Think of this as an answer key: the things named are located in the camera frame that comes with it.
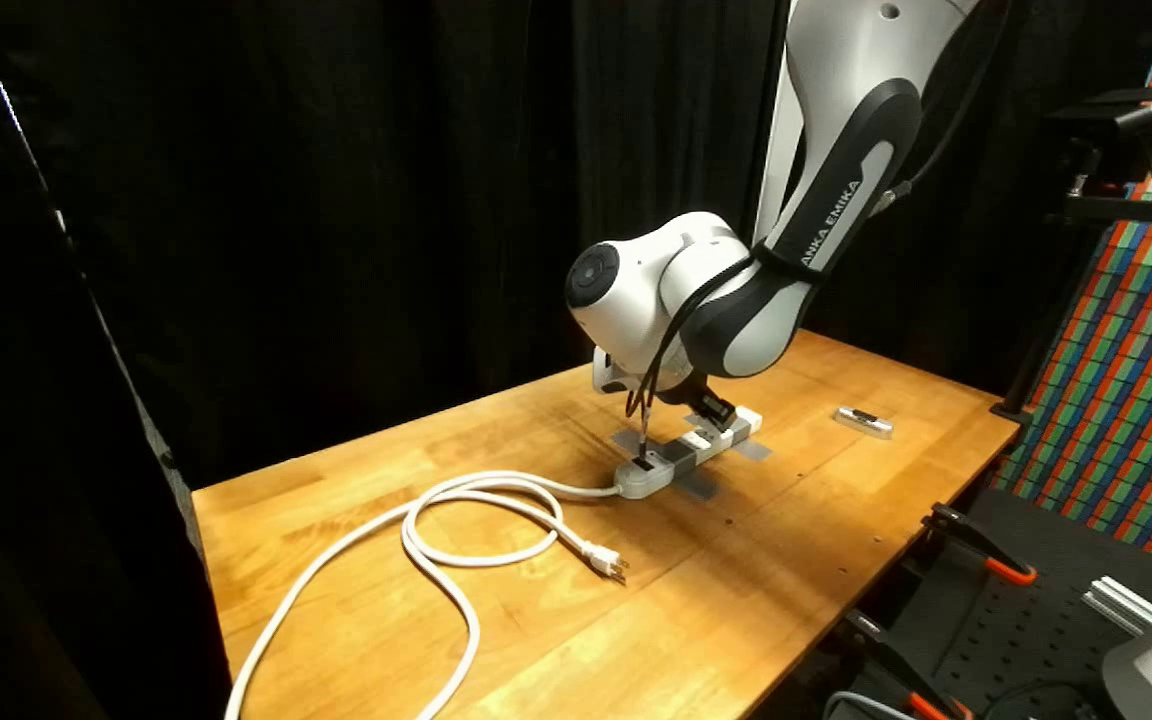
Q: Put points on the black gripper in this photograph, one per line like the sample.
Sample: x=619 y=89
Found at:
x=702 y=403

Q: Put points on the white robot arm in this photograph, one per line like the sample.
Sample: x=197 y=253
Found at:
x=691 y=302

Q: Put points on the white power strip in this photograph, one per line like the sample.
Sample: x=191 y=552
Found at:
x=743 y=419

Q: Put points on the small metal piece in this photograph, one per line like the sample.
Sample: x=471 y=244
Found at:
x=868 y=420

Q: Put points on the black perforated side table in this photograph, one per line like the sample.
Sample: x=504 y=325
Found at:
x=966 y=646

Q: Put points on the colourful checker board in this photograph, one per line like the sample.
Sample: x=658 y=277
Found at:
x=1089 y=419

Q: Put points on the black curtain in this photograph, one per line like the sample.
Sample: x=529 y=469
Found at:
x=240 y=228

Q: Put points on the black camera stand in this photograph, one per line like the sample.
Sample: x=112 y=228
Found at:
x=1110 y=152

